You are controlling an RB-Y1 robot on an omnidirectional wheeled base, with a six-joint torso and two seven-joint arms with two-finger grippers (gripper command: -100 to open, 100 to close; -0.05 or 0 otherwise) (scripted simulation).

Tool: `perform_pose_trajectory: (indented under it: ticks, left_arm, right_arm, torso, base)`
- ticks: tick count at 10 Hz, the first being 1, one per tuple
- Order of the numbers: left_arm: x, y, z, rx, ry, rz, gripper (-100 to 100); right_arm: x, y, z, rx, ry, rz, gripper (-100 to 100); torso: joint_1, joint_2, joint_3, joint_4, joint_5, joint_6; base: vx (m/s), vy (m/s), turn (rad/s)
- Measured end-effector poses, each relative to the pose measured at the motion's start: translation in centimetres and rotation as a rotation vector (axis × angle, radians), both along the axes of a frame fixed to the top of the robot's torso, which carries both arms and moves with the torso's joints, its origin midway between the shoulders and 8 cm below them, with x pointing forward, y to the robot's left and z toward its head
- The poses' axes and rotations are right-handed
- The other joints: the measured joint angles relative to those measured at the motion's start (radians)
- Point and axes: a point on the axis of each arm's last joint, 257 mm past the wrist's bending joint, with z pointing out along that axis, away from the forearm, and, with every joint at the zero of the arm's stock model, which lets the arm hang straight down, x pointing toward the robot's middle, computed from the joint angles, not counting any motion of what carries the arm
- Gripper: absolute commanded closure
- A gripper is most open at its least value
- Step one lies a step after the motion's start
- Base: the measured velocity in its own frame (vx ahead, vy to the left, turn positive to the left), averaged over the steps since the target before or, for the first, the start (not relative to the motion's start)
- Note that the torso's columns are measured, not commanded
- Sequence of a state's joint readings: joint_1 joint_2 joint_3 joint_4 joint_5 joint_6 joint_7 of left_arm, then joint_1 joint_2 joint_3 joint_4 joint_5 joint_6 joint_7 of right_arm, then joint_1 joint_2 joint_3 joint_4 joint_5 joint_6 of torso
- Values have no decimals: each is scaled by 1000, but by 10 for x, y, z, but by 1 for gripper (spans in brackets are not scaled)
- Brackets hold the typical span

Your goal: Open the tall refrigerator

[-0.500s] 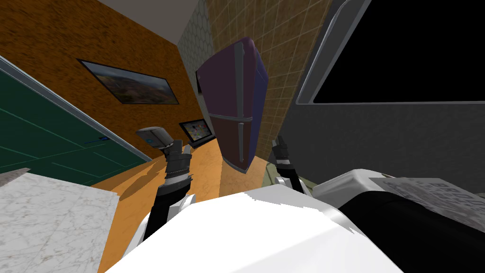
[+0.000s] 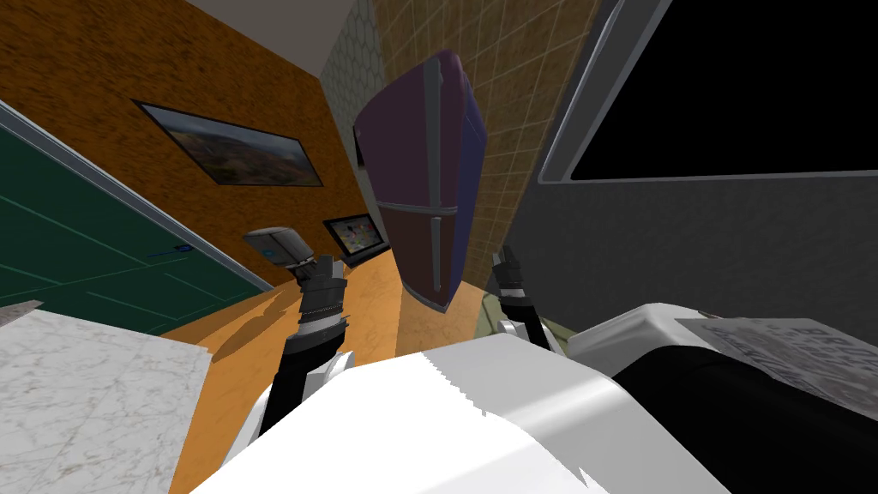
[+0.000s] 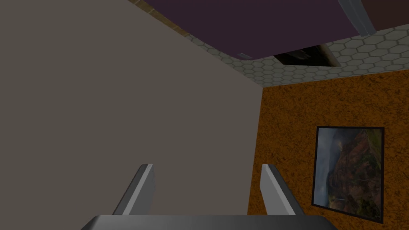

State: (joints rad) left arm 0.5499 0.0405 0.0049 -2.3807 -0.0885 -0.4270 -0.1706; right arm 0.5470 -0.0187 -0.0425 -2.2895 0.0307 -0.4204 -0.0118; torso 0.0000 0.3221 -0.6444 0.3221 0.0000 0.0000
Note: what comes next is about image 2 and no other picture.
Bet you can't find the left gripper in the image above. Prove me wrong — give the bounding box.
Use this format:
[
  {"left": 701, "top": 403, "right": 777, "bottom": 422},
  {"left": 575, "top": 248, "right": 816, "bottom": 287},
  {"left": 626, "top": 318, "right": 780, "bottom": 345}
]
[{"left": 243, "top": 226, "right": 316, "bottom": 271}]

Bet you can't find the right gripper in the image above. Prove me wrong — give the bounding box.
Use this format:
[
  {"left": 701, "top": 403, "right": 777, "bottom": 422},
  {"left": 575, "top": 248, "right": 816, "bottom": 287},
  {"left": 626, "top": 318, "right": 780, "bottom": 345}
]
[{"left": 491, "top": 244, "right": 529, "bottom": 300}]

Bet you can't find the dark framed colourful screen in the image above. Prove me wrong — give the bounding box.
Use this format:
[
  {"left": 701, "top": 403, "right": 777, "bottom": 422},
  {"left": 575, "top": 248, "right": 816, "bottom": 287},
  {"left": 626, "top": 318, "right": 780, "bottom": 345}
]
[{"left": 322, "top": 212, "right": 391, "bottom": 269}]

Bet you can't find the framed landscape picture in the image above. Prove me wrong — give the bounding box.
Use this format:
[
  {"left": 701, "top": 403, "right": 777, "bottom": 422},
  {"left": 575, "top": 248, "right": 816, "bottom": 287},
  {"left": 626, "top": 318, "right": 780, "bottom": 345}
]
[{"left": 133, "top": 99, "right": 324, "bottom": 188}]

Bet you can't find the purple refrigerator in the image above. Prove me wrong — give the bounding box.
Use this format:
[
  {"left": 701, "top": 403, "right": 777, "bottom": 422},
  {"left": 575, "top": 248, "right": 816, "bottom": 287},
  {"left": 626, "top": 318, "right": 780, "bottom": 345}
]
[{"left": 352, "top": 49, "right": 490, "bottom": 314}]

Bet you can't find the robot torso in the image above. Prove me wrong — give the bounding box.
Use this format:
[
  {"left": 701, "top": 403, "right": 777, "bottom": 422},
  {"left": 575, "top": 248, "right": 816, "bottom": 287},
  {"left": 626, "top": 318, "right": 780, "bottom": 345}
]
[{"left": 189, "top": 337, "right": 732, "bottom": 494}]

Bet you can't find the green door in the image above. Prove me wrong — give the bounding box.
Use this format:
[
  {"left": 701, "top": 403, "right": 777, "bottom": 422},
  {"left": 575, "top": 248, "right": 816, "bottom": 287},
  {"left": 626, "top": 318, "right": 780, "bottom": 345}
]
[{"left": 0, "top": 126, "right": 268, "bottom": 337}]

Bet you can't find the grey framed dark window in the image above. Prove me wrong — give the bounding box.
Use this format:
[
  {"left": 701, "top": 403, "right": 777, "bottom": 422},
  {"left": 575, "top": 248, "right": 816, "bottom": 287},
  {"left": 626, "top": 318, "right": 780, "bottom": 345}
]
[{"left": 538, "top": 0, "right": 878, "bottom": 186}]

